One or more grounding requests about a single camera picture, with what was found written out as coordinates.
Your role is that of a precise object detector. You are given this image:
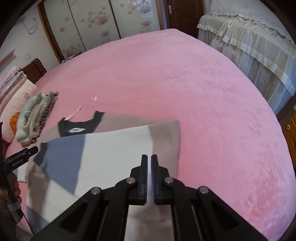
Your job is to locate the colour-block knit sweater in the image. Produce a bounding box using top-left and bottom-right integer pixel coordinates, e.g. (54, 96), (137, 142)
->
(25, 113), (181, 232)

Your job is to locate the person's left hand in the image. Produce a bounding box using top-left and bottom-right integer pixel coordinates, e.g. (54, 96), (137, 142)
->
(1, 173), (23, 223)

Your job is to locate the folded grey fleece garment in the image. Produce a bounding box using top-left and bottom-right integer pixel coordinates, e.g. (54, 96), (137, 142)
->
(15, 92), (51, 146)

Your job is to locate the folded patterned garment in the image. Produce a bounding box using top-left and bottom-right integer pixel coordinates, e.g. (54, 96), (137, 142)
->
(21, 91), (59, 147)

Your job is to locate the pink pillow orange print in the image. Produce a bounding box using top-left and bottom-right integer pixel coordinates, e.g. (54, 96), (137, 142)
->
(1, 79), (37, 143)

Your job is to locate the pink bed blanket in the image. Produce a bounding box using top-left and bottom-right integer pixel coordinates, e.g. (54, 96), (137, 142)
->
(37, 29), (295, 240)

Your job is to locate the striped folded quilt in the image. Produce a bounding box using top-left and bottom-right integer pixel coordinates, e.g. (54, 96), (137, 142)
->
(1, 66), (27, 113)

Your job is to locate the dark wooden headboard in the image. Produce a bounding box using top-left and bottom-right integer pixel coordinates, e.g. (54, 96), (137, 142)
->
(22, 58), (47, 84)

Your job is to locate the floral sliding wardrobe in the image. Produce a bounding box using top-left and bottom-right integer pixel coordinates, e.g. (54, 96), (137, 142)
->
(37, 0), (163, 63)

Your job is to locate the wooden bedside cabinet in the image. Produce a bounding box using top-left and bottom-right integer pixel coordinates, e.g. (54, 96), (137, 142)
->
(276, 96), (296, 169)

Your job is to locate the dark wooden door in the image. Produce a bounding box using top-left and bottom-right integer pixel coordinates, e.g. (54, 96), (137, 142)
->
(163, 0), (205, 39)

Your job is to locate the beige lace covered furniture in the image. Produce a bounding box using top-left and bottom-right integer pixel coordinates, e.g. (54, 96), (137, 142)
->
(197, 1), (295, 113)

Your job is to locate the white wall cable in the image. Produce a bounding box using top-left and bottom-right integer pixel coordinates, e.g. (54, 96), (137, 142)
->
(18, 16), (39, 36)

